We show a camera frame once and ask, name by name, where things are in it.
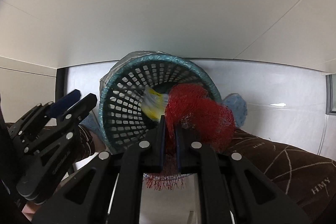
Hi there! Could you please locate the red mesh net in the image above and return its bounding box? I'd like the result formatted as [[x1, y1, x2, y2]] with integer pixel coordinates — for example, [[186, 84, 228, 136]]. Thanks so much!
[[145, 84, 235, 190]]

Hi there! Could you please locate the teal mesh trash bin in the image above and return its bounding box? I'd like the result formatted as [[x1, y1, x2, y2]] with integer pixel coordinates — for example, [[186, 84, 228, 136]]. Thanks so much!
[[98, 51, 221, 154]]

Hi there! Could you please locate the brown patterned trouser leg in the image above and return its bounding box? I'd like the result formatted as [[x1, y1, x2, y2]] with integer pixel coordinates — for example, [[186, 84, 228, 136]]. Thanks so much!
[[227, 128, 336, 223]]

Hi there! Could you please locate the yellow snack wrapper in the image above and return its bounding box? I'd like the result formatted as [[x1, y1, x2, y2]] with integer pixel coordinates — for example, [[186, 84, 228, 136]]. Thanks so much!
[[141, 87, 169, 122]]

